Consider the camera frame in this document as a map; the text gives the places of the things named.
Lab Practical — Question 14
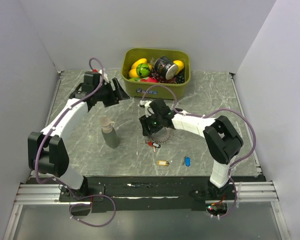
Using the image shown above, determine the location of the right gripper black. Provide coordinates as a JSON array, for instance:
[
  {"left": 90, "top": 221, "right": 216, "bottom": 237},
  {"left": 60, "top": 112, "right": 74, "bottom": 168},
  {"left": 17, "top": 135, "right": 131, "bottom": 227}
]
[{"left": 139, "top": 111, "right": 164, "bottom": 138}]

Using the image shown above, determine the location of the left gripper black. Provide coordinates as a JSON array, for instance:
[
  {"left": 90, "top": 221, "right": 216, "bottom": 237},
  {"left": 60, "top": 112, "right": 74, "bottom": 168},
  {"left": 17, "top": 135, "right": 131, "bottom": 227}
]
[{"left": 94, "top": 78, "right": 130, "bottom": 108}]

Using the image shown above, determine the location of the red tag key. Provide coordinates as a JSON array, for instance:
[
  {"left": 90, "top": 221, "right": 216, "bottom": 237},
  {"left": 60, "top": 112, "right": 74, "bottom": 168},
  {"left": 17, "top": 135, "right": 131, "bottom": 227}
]
[{"left": 147, "top": 141, "right": 156, "bottom": 152}]

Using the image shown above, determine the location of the black tag key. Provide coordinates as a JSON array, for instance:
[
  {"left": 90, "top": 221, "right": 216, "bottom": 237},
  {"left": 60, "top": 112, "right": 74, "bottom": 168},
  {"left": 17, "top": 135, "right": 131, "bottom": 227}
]
[{"left": 151, "top": 141, "right": 161, "bottom": 149}]

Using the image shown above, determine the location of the large keyring with small rings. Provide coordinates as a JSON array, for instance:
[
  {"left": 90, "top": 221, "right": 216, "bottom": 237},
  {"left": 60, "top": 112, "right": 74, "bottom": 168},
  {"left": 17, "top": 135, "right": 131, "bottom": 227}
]
[{"left": 150, "top": 127, "right": 174, "bottom": 144}]

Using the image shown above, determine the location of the olive green plastic bin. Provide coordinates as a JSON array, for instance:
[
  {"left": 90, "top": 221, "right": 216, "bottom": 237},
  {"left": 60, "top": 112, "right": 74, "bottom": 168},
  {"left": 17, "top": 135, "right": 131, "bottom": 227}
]
[{"left": 121, "top": 48, "right": 191, "bottom": 100}]

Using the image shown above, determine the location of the yellow tag key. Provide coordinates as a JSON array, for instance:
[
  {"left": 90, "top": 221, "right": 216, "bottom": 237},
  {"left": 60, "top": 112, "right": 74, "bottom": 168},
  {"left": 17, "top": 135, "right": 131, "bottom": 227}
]
[{"left": 156, "top": 160, "right": 170, "bottom": 171}]

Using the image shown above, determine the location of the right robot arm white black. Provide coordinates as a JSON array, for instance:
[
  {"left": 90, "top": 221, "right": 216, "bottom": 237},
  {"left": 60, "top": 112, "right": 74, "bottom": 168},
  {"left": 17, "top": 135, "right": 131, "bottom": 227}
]
[{"left": 139, "top": 98, "right": 244, "bottom": 200}]

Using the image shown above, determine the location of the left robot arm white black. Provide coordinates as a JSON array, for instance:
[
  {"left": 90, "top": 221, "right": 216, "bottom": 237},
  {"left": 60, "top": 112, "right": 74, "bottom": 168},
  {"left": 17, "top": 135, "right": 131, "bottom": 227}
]
[{"left": 27, "top": 70, "right": 130, "bottom": 201}]

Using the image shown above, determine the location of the yellow toy mango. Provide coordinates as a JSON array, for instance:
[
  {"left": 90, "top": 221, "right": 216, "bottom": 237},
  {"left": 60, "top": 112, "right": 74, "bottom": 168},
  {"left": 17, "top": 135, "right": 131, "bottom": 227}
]
[{"left": 131, "top": 58, "right": 148, "bottom": 69}]

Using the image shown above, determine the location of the red toy fruit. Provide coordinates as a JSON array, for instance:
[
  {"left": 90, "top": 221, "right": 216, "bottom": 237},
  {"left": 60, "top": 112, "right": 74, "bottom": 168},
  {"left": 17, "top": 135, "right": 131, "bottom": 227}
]
[{"left": 140, "top": 77, "right": 158, "bottom": 83}]

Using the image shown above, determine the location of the green watermelon toy ball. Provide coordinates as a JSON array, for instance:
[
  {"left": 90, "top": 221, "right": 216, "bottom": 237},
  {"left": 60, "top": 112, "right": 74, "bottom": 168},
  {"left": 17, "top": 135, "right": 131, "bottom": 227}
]
[{"left": 136, "top": 63, "right": 152, "bottom": 78}]

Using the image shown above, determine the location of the grey bottle with beige cap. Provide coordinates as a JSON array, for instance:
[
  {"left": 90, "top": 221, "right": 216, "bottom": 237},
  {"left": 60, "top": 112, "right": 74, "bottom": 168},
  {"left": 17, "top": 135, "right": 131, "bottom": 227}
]
[{"left": 99, "top": 117, "right": 119, "bottom": 149}]

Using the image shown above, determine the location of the blue tag key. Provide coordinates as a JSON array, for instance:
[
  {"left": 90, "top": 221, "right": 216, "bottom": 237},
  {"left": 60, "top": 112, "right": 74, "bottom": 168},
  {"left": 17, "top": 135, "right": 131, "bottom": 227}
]
[{"left": 182, "top": 156, "right": 191, "bottom": 167}]

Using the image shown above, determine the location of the black paper cup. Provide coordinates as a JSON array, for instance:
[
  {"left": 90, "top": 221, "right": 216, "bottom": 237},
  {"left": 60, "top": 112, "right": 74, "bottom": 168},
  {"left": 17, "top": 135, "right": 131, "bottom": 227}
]
[{"left": 154, "top": 56, "right": 178, "bottom": 80}]

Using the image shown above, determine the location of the dark grapes bunch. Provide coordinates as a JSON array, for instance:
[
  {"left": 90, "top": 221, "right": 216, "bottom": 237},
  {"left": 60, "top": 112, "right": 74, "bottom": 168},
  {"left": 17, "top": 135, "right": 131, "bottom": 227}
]
[{"left": 149, "top": 69, "right": 186, "bottom": 84}]

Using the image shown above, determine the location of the yellow toy lemon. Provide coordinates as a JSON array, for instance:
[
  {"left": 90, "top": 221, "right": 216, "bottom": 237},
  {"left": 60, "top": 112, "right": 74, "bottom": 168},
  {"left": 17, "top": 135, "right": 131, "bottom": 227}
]
[{"left": 173, "top": 60, "right": 185, "bottom": 72}]

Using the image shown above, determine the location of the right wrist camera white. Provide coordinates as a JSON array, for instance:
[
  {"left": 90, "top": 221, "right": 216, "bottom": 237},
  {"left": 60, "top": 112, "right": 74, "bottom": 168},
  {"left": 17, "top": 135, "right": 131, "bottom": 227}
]
[{"left": 139, "top": 100, "right": 154, "bottom": 118}]

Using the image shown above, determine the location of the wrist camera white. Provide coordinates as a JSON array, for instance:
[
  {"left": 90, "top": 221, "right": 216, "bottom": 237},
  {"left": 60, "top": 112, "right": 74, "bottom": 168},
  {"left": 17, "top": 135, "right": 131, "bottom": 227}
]
[
  {"left": 92, "top": 69, "right": 109, "bottom": 82},
  {"left": 139, "top": 100, "right": 154, "bottom": 118}
]

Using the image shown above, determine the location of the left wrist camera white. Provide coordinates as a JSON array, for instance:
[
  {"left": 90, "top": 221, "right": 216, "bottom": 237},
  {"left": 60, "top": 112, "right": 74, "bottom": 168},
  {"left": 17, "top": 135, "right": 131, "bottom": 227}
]
[{"left": 92, "top": 69, "right": 109, "bottom": 82}]

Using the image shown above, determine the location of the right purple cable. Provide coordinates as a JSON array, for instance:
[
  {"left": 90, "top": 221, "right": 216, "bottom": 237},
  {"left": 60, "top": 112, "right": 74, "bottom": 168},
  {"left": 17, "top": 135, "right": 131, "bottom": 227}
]
[{"left": 139, "top": 84, "right": 257, "bottom": 220}]

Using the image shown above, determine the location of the purple cable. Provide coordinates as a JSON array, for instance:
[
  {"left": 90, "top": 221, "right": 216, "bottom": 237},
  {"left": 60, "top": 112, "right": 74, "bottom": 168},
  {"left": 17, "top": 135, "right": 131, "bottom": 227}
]
[
  {"left": 34, "top": 57, "right": 117, "bottom": 228},
  {"left": 139, "top": 84, "right": 257, "bottom": 220}
]

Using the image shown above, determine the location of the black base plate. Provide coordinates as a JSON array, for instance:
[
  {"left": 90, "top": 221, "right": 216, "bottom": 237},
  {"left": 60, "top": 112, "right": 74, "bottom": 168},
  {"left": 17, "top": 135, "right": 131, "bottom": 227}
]
[{"left": 58, "top": 176, "right": 241, "bottom": 213}]

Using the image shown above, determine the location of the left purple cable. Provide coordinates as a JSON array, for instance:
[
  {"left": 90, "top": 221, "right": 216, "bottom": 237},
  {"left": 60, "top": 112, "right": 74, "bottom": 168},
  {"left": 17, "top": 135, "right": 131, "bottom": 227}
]
[{"left": 34, "top": 57, "right": 117, "bottom": 228}]

